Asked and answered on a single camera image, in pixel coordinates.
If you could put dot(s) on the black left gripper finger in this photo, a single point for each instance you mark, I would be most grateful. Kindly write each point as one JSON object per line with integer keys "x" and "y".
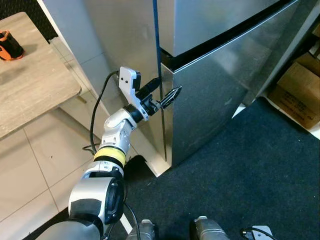
{"x": 150, "y": 87}
{"x": 171, "y": 96}

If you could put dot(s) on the tall steel fridge door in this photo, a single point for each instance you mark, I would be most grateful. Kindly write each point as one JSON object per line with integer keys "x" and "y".
{"x": 215, "y": 100}

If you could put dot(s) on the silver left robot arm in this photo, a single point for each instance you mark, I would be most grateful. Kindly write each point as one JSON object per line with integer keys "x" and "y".
{"x": 100, "y": 190}

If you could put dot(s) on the grey steel fridge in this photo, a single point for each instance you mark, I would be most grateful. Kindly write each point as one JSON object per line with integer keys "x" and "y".
{"x": 100, "y": 40}

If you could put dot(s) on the short steel freezer door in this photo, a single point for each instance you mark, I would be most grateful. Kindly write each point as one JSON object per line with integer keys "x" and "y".
{"x": 215, "y": 20}

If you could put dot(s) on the large black carpet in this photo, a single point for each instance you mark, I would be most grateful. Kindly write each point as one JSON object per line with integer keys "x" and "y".
{"x": 225, "y": 190}

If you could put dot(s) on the light wooden table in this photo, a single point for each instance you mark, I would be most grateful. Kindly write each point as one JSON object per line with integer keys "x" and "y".
{"x": 30, "y": 90}

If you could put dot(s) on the long white strip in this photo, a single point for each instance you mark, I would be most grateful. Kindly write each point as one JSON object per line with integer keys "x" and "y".
{"x": 126, "y": 224}

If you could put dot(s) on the large closed cardboard box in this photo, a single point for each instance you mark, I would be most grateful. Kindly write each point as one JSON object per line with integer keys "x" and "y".
{"x": 295, "y": 95}

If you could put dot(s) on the open cardboard box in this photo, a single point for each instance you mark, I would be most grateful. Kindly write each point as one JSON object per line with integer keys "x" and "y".
{"x": 310, "y": 62}

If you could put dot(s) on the grey left robot leg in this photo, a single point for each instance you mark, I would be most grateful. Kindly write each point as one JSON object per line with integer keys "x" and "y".
{"x": 142, "y": 231}

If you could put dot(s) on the grey robot leg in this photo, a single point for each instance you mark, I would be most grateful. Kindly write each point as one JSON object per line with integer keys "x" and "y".
{"x": 142, "y": 231}
{"x": 207, "y": 230}

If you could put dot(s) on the grey right robot leg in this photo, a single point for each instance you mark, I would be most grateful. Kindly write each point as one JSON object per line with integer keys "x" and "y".
{"x": 207, "y": 230}

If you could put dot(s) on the orange black speaker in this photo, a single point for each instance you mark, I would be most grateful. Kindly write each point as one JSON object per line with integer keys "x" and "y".
{"x": 9, "y": 46}

